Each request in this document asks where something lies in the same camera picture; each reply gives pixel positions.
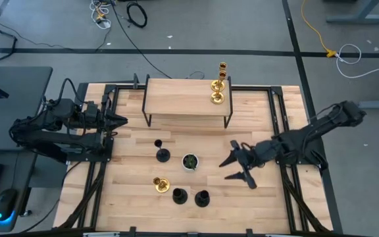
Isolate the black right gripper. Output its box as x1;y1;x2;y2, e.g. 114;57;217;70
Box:
218;140;272;190

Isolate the white floor cable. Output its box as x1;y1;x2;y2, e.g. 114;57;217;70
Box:
336;43;379;79

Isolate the black metal table frame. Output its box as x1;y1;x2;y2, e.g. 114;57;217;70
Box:
54;72;335;237

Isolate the dark grey desk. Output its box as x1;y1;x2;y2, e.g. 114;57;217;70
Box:
0;65;54;233

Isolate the black computer mouse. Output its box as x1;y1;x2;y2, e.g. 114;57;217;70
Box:
0;188;18;223

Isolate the long black floor cable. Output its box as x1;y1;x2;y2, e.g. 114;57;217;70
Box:
110;0;172;80

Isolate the gold candlestick holder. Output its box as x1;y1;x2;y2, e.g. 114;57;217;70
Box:
210;70;228;105
210;61;228;93
152;176;170;194

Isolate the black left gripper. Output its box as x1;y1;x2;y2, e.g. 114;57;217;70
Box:
83;101;129;135

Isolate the black candlestick holder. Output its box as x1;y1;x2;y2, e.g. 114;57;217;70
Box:
194;190;211;208
154;139;172;163
172;188;189;205

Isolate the coiled black cable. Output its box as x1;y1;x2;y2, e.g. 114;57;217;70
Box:
126;1;148;29

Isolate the white cable bundle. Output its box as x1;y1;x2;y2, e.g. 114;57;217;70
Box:
89;0;112;30

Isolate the black braided cable bundle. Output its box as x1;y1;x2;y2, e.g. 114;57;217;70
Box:
280;164;331;233
57;161;109;230

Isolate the thin black cable loop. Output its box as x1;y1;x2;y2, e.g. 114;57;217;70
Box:
186;70;206;80

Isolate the white pot with succulent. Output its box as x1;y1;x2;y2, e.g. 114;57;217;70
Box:
181;153;199;172

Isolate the wooden shelf riser black frame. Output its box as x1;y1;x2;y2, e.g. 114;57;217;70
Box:
141;74;234;129

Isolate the yellow extension cord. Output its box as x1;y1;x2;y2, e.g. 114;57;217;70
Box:
300;0;338;59

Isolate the grey metal table foot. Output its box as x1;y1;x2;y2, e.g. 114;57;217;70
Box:
326;0;379;26
357;100;379;110

